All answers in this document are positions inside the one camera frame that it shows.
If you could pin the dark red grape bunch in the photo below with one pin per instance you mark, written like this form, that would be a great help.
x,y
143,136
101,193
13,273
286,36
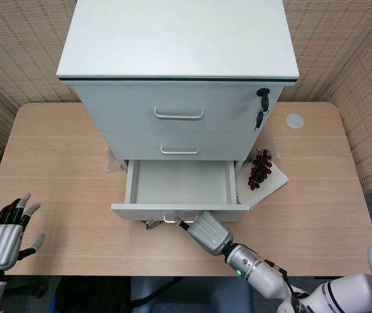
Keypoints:
x,y
259,171

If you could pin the blue cookie pack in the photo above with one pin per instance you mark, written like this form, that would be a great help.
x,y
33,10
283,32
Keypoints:
x,y
151,224

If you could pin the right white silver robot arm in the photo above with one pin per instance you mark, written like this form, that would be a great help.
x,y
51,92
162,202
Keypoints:
x,y
264,277

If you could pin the grey metal drawer with lock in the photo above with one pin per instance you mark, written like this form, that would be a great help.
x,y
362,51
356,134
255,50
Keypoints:
x,y
124,104

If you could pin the white three-drawer cabinet body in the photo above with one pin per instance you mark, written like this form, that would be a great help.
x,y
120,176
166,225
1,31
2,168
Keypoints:
x,y
177,39

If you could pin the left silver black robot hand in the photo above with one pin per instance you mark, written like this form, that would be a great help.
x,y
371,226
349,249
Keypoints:
x,y
1,244

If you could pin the black bag under table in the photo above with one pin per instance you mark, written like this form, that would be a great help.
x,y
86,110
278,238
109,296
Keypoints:
x,y
85,295

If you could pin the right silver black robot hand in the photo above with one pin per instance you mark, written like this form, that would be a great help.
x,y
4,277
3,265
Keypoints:
x,y
209,233

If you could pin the black hanging key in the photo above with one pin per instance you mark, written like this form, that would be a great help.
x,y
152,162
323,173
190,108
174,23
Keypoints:
x,y
259,120

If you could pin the blue chair seat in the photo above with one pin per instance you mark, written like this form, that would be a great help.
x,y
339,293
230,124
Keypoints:
x,y
186,296

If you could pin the black key in lock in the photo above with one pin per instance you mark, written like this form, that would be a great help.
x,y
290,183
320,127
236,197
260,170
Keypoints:
x,y
264,98

